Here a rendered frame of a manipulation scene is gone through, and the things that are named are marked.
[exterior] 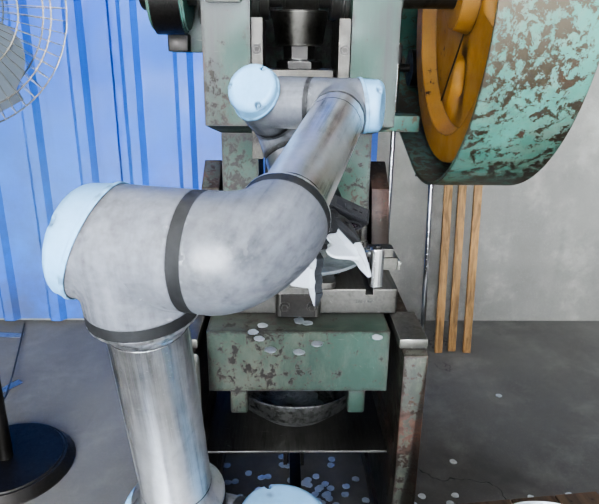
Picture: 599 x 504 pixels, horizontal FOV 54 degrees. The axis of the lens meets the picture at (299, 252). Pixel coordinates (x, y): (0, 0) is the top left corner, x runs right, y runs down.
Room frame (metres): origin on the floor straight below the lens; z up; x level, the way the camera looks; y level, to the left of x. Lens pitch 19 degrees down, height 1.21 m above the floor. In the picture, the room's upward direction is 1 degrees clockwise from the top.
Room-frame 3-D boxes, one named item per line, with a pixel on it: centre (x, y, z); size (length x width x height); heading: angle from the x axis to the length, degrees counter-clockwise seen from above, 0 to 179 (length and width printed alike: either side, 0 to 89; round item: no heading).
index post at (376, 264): (1.24, -0.17, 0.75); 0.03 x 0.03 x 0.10; 2
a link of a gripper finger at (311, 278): (0.89, -0.01, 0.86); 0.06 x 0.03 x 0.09; 126
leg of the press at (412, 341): (1.51, -0.26, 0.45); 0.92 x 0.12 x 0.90; 2
